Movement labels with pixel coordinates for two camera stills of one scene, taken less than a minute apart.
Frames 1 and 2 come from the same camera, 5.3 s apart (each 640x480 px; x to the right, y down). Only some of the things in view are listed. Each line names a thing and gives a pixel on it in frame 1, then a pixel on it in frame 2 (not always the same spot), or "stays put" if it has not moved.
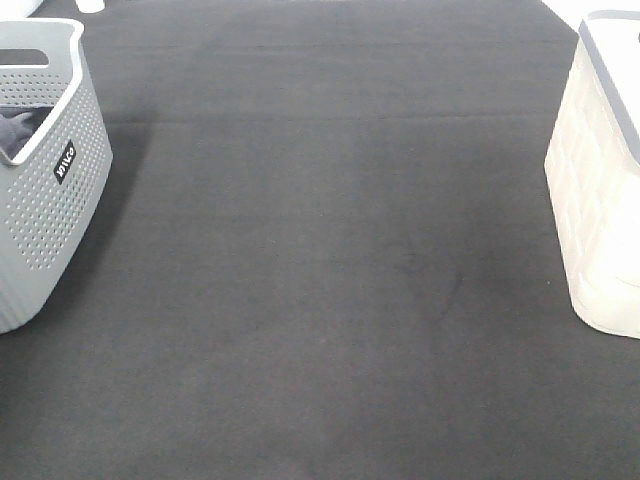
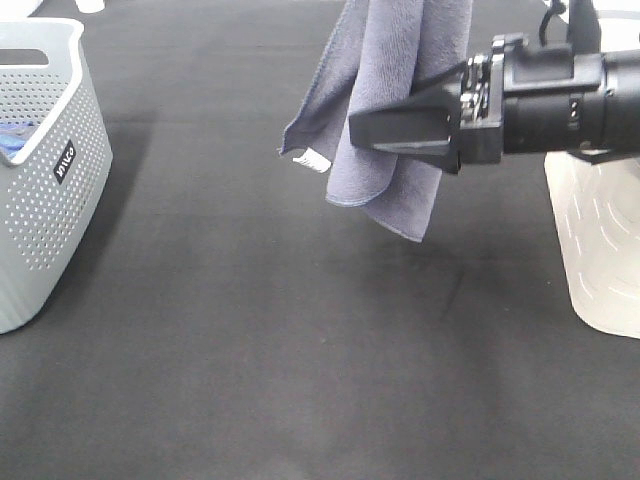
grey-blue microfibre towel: [17, 125] to [382, 50]
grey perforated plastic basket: [53, 196] stays put
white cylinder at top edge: [91, 6] stays put
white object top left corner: [18, 8] stays put
